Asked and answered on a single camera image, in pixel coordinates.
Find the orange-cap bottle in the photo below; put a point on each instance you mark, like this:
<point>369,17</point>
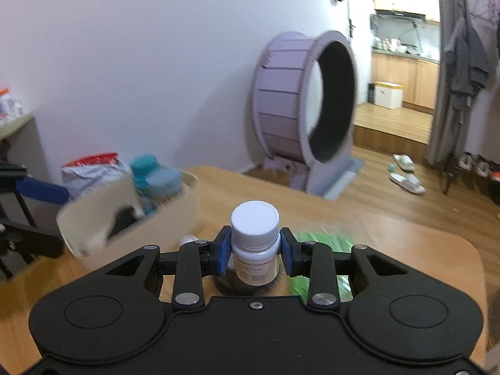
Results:
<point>8,103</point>

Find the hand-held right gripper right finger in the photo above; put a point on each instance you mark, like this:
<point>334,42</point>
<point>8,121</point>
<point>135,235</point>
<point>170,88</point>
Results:
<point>288,252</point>

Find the grey folding table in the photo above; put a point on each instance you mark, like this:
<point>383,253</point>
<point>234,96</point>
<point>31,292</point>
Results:
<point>15,125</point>

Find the row of shoes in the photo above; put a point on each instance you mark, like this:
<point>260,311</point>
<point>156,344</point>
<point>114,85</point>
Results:
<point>482,166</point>

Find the clear cylinder canister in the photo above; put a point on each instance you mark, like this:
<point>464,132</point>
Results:
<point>166,183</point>

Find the purple cat wheel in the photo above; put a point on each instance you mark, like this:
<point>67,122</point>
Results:
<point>285,105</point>

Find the teal plastic bottle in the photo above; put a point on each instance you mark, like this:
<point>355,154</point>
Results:
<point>142,172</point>

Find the range hood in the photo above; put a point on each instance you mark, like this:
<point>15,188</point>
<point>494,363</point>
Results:
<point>400,15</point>

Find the black coat rack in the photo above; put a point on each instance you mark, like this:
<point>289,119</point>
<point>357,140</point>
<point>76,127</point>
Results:
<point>449,172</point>

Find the cream plastic container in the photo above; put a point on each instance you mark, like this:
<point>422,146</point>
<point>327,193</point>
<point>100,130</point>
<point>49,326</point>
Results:
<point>172,226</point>

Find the grey and red snack bag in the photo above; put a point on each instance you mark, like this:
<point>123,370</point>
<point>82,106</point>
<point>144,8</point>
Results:
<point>93,175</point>

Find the black trash bin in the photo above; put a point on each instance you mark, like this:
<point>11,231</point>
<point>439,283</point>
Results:
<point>370,91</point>

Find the wide-cap white bottle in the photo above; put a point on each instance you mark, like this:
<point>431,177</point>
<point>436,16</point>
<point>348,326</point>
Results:
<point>256,238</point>

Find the small white pill bottle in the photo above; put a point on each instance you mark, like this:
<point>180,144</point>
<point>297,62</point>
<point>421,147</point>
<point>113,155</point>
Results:
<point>189,239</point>

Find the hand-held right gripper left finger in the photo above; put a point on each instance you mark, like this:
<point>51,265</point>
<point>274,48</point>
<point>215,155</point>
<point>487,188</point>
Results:
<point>224,250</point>

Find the grey curtain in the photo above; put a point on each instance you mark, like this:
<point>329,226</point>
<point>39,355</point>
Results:
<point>443,86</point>

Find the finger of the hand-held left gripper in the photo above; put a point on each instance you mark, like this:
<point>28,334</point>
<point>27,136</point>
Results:
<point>35,244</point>
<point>43,193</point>

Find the white slipper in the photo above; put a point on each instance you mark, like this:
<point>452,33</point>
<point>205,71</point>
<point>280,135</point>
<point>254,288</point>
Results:
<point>408,183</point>
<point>403,162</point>

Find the dishes on kitchen counter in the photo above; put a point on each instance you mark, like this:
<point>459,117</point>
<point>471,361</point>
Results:
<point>394,45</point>

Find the green packet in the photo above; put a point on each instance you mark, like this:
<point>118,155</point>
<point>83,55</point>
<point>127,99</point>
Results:
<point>324,242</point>

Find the wooden kitchen cabinet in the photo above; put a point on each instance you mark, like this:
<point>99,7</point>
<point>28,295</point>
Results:
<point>410,74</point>

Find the white storage box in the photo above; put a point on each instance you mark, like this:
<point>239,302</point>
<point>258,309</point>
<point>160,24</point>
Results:
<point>388,95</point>

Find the hanging grey clothes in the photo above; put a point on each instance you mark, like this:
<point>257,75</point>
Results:
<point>468,66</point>

